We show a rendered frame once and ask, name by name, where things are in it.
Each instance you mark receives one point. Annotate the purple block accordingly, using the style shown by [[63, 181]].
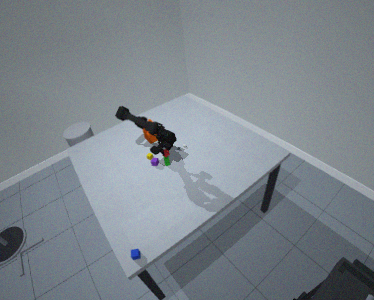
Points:
[[154, 161]]

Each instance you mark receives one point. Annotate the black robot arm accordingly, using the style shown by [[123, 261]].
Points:
[[152, 127]]

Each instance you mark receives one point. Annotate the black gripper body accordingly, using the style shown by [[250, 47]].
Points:
[[155, 150]]

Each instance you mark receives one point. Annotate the small blue block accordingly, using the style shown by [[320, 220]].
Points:
[[135, 254]]

